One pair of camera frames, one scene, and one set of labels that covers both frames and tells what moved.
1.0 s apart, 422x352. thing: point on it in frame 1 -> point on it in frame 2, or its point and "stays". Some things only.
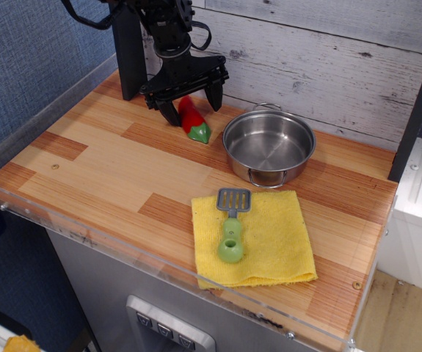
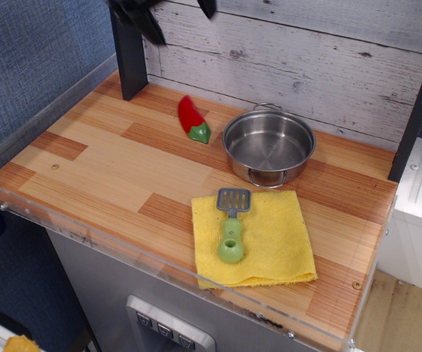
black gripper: x=182 y=73 -> x=138 y=13
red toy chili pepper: x=193 y=121 stays
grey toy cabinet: x=101 y=285 stays
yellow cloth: x=277 y=248 stays
